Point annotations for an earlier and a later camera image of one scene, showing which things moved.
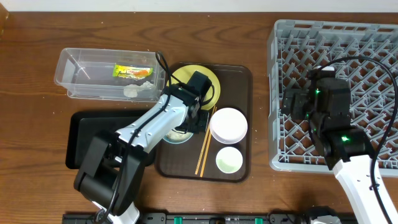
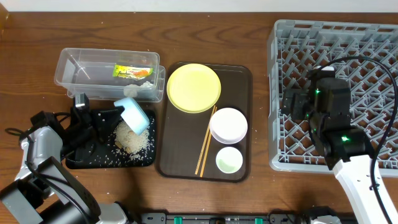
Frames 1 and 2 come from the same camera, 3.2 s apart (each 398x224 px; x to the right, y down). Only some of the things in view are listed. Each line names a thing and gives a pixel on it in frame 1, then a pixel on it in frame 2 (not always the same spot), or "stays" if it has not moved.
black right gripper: x=300 y=98 stays
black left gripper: x=196 y=123 → x=96 y=121
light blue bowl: x=176 y=137 → x=134 y=115
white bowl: x=228 y=126 stays
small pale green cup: x=229 y=160 stays
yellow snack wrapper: x=133 y=71 stays
